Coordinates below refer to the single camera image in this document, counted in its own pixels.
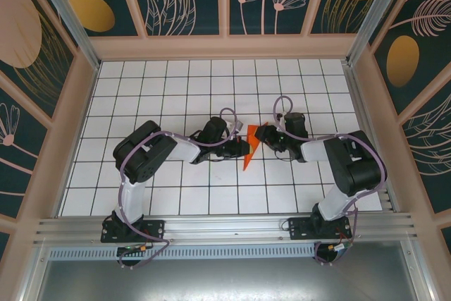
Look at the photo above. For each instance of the orange cloth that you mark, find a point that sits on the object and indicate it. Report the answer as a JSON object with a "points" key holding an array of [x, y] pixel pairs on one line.
{"points": [[253, 131]]}

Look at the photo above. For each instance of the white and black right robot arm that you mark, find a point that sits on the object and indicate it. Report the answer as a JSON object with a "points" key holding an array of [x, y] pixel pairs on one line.
{"points": [[334, 202]]}

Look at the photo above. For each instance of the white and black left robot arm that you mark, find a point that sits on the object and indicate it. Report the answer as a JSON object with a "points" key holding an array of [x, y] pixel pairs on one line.
{"points": [[133, 202]]}

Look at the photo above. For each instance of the grey metal sheet panel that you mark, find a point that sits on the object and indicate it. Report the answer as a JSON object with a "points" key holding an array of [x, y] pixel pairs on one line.
{"points": [[225, 280]]}

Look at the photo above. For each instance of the small circuit board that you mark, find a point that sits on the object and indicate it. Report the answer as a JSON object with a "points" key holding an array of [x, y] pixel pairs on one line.
{"points": [[338, 248], [134, 249]]}

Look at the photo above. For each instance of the aluminium side rail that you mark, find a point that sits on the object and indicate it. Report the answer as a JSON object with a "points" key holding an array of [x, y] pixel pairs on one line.
{"points": [[366, 114]]}

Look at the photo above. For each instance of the aluminium mounting rail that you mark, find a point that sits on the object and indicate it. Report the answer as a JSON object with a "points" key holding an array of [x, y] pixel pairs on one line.
{"points": [[225, 227]]}

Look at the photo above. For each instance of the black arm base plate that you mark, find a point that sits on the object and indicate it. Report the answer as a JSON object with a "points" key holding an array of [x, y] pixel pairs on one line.
{"points": [[299, 228], [155, 230]]}

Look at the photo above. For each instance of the aluminium frame post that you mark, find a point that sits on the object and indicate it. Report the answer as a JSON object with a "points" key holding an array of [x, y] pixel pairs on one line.
{"points": [[380, 15], [67, 22]]}

